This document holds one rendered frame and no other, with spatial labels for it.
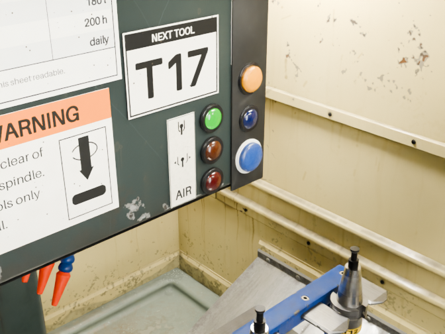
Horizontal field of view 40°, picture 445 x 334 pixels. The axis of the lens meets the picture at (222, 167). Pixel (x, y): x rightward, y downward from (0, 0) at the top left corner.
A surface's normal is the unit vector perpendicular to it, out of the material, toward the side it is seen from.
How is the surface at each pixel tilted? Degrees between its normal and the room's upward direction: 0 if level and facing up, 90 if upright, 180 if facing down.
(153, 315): 0
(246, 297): 24
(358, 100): 90
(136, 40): 90
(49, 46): 90
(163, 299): 0
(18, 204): 90
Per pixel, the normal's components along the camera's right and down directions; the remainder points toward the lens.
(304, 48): -0.74, 0.30
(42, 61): 0.68, 0.32
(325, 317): 0.00, -0.90
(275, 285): -0.30, -0.69
